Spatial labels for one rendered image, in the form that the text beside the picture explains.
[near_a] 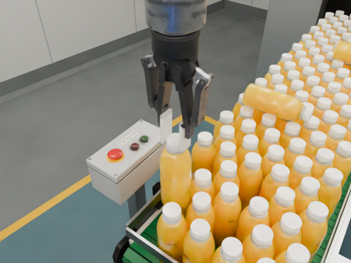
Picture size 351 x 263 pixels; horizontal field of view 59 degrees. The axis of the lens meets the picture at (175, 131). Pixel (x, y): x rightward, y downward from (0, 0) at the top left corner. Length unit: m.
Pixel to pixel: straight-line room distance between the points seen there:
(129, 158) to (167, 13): 0.40
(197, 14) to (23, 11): 2.87
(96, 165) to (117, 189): 0.07
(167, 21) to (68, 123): 2.40
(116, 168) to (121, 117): 2.04
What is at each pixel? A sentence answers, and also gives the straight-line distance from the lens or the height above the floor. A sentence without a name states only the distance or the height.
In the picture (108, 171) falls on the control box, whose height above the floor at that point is 1.10.
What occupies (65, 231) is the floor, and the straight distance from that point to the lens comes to 2.03.
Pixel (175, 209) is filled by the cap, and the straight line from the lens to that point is 0.65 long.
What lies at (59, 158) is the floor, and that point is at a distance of 2.47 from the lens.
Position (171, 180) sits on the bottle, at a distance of 0.64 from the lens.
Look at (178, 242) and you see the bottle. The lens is 0.70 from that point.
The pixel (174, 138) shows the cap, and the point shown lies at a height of 1.22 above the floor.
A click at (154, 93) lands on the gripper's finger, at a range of 0.57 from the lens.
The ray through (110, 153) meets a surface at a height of 1.11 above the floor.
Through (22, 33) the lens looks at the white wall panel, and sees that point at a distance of 3.29.
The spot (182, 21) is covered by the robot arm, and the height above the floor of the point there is 1.46.
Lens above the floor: 1.61
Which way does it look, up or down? 39 degrees down
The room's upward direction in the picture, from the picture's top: straight up
